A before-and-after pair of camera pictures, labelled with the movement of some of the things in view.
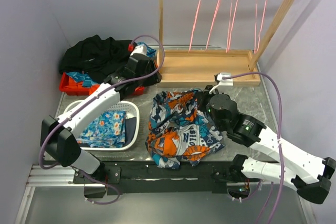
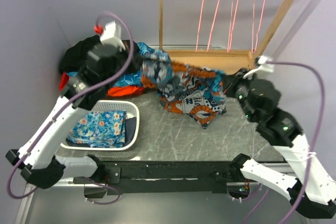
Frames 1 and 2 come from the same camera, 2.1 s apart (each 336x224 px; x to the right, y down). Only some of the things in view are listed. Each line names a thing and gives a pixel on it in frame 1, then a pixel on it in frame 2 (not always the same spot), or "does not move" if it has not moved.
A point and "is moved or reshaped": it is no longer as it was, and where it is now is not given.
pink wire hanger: [196, 16] → [203, 1]
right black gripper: [202, 95] → [230, 80]
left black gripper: [156, 79] → [137, 63]
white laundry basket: [116, 129] does not move
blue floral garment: [106, 130] does not move
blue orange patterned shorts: [179, 134] → [184, 88]
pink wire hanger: [264, 12] is moved or reshaped
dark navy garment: [130, 124] does not move
